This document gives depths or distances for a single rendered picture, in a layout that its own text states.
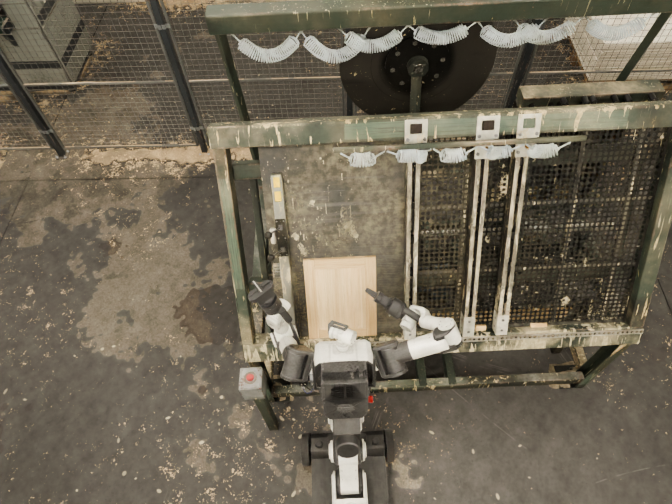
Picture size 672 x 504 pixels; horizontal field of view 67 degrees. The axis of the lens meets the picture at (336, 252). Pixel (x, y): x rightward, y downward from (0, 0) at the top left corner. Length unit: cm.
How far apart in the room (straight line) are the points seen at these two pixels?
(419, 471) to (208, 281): 212
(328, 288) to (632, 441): 231
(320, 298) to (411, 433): 131
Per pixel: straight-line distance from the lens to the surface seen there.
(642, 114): 266
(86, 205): 509
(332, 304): 273
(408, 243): 253
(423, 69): 277
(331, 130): 229
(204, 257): 434
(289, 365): 232
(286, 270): 261
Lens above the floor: 348
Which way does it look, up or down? 56 degrees down
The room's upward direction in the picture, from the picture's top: 3 degrees counter-clockwise
